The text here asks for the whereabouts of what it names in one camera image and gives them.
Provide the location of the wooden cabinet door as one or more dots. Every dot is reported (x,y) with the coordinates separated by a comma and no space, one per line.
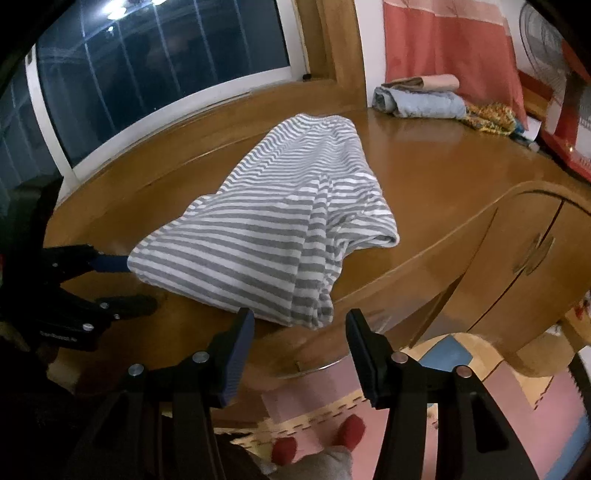
(531,268)

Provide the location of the red slipper foot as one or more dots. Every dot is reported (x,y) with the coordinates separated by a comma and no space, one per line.
(323,442)

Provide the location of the grey white striped garment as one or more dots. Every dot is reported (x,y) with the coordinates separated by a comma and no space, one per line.
(273,237)

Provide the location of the white framed window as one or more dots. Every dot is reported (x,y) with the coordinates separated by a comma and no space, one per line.
(103,76)

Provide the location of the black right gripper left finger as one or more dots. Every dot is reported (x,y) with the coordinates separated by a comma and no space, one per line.
(167,430)

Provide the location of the folded pink beige garment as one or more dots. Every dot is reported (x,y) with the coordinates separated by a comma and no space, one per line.
(426,83)

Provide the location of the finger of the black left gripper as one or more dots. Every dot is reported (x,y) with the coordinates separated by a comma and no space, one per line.
(87,260)
(89,320)

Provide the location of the electric fan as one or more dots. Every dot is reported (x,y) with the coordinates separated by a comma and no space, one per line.
(543,47)

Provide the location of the yellow patterned cloth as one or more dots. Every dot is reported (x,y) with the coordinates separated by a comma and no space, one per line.
(494,118)

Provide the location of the red box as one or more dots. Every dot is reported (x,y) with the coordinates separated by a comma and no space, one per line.
(562,142)

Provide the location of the colourful foam floor mat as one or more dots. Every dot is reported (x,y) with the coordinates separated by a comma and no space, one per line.
(329,463)

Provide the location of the red pink curtain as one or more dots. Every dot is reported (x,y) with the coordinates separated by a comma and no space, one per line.
(468,39)

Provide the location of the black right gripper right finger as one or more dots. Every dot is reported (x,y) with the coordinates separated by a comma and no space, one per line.
(475,439)

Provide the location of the folded light blue garment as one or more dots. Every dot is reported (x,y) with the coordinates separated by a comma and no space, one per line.
(408,104)

